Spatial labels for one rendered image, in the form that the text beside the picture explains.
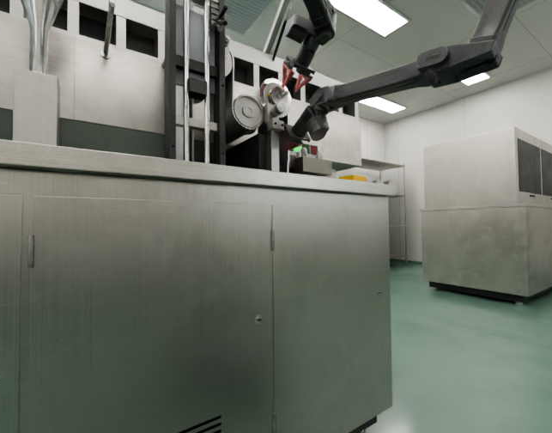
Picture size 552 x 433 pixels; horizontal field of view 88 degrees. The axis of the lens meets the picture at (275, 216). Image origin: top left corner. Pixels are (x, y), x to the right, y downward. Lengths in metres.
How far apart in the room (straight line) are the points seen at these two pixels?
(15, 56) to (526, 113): 5.39
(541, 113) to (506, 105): 0.45
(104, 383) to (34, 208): 0.34
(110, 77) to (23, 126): 0.45
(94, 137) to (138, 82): 0.29
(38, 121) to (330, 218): 0.85
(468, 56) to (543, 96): 4.68
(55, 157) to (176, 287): 0.33
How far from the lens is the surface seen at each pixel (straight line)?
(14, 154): 0.63
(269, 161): 1.06
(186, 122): 0.86
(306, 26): 1.09
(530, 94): 5.55
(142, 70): 1.39
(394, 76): 0.91
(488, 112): 5.66
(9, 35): 1.39
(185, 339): 0.71
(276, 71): 1.71
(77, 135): 1.27
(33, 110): 1.02
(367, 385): 1.15
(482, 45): 0.83
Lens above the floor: 0.76
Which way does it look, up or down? 2 degrees up
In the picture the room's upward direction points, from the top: 1 degrees counter-clockwise
